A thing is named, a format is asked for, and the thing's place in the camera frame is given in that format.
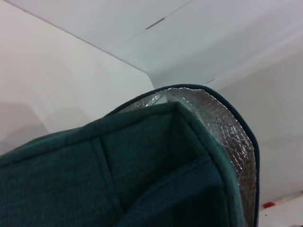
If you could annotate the dark teal insulated lunch bag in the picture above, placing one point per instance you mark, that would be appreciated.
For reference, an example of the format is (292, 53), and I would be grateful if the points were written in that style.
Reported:
(59, 177)

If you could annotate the small red object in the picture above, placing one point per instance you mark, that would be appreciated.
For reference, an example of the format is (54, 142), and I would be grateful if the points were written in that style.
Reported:
(269, 205)

